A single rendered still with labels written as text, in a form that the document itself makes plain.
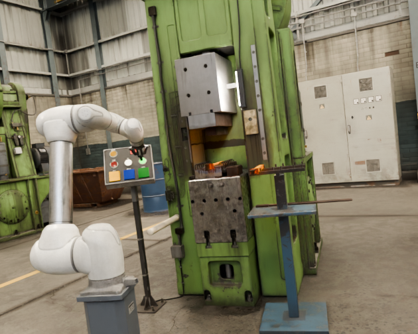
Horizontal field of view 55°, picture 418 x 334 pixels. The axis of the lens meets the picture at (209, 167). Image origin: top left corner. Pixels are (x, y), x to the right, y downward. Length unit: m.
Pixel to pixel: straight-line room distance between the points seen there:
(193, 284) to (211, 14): 2.01
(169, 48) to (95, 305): 1.95
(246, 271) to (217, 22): 1.75
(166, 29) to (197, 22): 0.24
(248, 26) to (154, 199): 4.91
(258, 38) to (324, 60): 5.78
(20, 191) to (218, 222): 4.86
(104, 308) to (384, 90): 6.65
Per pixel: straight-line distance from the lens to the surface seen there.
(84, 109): 1.85
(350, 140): 7.79
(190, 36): 3.04
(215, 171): 2.77
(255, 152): 2.83
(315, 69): 8.64
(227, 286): 2.90
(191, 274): 3.18
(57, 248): 1.81
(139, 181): 2.80
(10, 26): 12.14
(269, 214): 2.38
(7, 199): 7.02
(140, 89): 10.77
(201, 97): 2.79
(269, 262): 2.97
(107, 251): 1.72
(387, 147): 7.72
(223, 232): 2.77
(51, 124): 1.94
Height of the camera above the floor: 1.17
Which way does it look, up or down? 4 degrees down
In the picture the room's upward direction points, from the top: 7 degrees counter-clockwise
